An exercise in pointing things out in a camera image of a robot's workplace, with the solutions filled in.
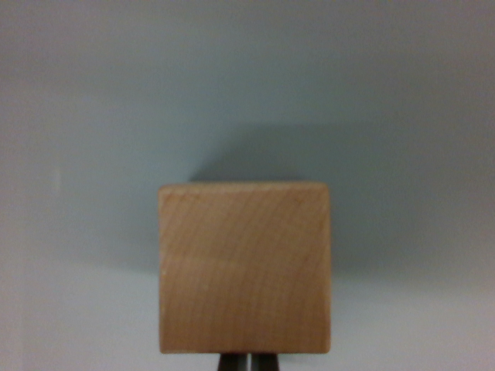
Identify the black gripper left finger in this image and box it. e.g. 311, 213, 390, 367
217, 352, 249, 371

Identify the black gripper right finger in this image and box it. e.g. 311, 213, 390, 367
250, 352, 281, 371

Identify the wooden cube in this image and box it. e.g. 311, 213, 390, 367
157, 182, 333, 355

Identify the white plastic tray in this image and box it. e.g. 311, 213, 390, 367
0, 0, 495, 371

